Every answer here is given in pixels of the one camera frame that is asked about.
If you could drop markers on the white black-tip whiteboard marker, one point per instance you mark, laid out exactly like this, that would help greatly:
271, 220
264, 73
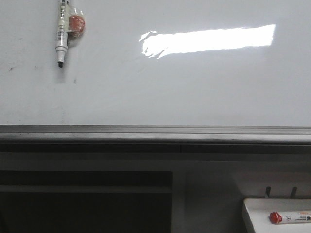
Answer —
62, 32

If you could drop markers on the white whiteboard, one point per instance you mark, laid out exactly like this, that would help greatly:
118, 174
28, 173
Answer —
159, 62

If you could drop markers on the grey aluminium whiteboard ledge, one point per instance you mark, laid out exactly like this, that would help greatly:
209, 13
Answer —
156, 139

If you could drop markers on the left black tray hook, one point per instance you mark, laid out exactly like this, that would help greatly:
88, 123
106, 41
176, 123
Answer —
267, 192

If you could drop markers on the black tray hook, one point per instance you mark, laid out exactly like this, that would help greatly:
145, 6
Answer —
267, 192
293, 192

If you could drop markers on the white plastic marker tray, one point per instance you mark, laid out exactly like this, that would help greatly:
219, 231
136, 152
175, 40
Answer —
256, 214

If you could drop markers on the red-capped white marker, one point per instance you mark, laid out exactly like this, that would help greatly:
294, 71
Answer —
290, 217

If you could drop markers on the right black tray hook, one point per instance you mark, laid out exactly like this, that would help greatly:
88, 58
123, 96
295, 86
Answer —
293, 192

